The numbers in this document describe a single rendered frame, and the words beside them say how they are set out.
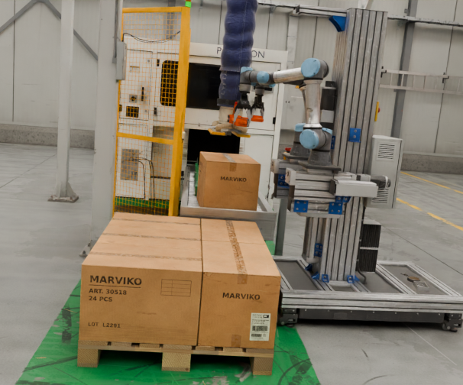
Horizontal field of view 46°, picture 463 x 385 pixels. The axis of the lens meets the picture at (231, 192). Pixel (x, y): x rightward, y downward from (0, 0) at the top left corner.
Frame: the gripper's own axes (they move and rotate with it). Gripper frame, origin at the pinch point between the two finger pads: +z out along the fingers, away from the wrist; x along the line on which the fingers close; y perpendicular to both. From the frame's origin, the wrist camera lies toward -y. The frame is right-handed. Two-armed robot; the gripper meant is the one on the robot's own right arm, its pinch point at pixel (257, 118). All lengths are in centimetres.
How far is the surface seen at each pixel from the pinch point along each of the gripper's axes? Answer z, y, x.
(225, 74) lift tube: -32, 36, -33
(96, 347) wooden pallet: 114, 186, -105
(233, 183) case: 46, 60, -24
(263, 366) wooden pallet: 120, 191, -20
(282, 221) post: 83, 14, 27
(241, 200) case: 58, 60, -17
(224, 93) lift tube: -18, 38, -33
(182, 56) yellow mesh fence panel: -45, -12, -64
